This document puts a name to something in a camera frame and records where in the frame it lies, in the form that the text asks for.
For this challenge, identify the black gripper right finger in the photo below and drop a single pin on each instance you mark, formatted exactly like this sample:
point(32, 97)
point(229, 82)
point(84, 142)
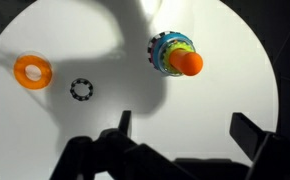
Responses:
point(275, 156)

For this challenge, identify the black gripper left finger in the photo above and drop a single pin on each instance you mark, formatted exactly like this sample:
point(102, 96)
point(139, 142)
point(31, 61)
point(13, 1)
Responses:
point(85, 156)

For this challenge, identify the orange stand peg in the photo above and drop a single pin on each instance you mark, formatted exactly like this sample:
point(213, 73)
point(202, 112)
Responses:
point(188, 63)

